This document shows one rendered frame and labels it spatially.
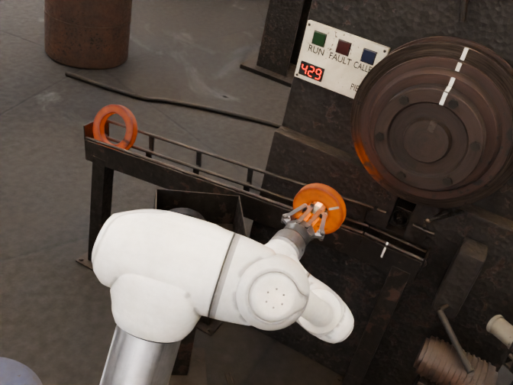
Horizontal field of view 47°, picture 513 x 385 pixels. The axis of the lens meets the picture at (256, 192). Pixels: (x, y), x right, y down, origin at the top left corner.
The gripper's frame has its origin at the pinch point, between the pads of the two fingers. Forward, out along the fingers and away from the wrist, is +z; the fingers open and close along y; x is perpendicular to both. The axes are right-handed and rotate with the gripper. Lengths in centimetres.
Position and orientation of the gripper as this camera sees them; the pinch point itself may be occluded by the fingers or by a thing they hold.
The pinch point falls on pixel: (320, 204)
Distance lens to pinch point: 169.6
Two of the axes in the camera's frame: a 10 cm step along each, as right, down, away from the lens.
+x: 1.7, -8.0, -5.8
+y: 8.7, 3.9, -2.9
